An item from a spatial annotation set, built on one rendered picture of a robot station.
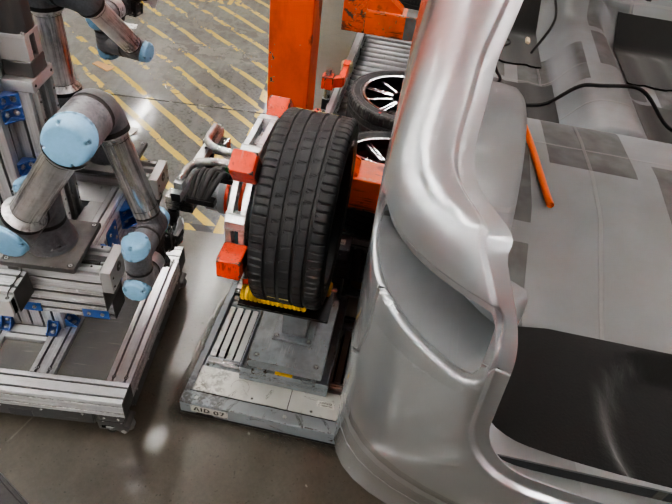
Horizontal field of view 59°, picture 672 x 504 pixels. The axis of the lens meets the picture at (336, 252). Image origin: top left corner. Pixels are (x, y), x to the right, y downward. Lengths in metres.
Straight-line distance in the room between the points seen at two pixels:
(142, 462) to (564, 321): 1.57
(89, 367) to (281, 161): 1.15
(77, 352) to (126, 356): 0.19
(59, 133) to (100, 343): 1.21
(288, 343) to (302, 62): 1.09
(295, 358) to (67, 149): 1.27
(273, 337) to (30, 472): 0.99
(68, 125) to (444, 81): 0.84
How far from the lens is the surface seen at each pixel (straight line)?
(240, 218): 1.80
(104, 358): 2.47
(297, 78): 2.34
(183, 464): 2.41
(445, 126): 0.96
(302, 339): 2.43
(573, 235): 1.96
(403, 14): 4.27
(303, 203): 1.72
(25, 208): 1.72
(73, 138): 1.48
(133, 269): 1.73
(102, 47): 2.48
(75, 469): 2.48
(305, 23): 2.25
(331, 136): 1.83
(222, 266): 1.80
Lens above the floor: 2.12
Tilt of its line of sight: 42 degrees down
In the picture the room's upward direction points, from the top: 8 degrees clockwise
